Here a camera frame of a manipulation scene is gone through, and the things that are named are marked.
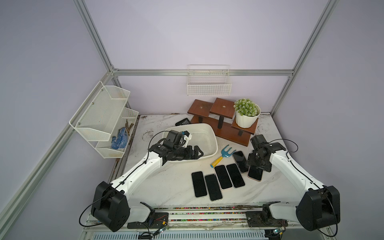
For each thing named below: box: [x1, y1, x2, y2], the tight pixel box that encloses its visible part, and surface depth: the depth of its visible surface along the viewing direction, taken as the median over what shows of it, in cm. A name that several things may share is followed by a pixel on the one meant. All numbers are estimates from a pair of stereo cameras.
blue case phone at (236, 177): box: [226, 163, 246, 189], surface depth 90 cm
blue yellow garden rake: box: [210, 144, 237, 168], surface depth 98 cm
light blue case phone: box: [214, 164, 233, 190], surface depth 90 cm
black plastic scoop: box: [175, 117, 191, 126], surface depth 117 cm
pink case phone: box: [204, 173, 224, 202], surface depth 85 cm
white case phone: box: [247, 166, 264, 182], surface depth 80 cm
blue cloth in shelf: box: [111, 127, 128, 150], surface depth 90 cm
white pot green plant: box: [233, 98, 261, 128], surface depth 85 cm
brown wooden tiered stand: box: [187, 97, 259, 147], surface depth 104 cm
